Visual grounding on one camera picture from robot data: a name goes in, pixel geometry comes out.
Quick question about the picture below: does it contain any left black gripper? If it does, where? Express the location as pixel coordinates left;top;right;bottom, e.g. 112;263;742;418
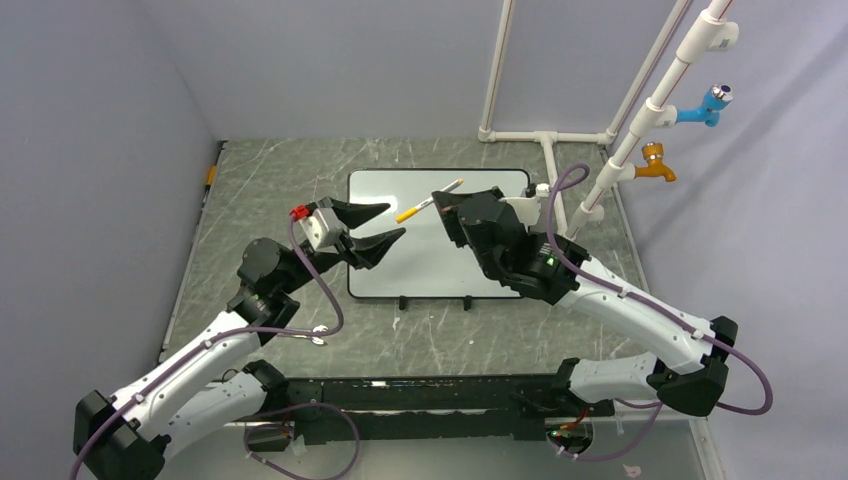
278;197;405;295

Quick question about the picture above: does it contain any white marker pen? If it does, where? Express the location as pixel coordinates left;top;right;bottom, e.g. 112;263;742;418
417;178;464;208

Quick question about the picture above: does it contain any white whiteboard black frame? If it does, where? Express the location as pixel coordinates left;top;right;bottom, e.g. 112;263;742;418
347;168;530;299

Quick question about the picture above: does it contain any yellow marker cap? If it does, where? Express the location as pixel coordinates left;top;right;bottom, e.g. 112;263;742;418
395;203;427;224

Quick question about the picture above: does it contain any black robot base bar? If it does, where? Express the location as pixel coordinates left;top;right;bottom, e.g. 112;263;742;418
246;374;615;446

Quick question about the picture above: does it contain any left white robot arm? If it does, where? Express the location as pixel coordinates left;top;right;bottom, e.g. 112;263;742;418
70;197;402;479

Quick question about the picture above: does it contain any silver open-end wrench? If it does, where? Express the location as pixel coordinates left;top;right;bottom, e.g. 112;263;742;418
292;325;329;346

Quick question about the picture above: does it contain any orange-tipped tool at edge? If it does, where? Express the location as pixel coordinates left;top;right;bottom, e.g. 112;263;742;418
203;140;228;203

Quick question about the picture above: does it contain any orange brass faucet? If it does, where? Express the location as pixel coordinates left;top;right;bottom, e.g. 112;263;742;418
634;142;677;183

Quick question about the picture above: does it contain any blue faucet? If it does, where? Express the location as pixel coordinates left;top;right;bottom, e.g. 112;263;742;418
675;84;733;127

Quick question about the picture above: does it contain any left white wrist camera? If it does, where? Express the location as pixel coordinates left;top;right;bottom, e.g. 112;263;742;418
290;205;347;251

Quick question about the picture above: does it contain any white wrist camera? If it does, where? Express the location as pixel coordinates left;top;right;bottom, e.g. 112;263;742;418
500;183;551;231
290;205;347;251

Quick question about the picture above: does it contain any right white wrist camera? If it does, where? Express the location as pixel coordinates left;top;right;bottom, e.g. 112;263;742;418
500;183;551;231

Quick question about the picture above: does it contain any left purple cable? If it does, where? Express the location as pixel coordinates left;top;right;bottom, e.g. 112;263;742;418
69;215;364;480

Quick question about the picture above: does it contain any purple cable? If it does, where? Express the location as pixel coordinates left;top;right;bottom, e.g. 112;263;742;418
544;162;775;464
69;215;364;480

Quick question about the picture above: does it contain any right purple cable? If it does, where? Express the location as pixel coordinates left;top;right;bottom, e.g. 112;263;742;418
544;162;775;464

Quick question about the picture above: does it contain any white pvc pipe frame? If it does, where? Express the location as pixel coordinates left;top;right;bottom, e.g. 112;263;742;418
478;0;739;240

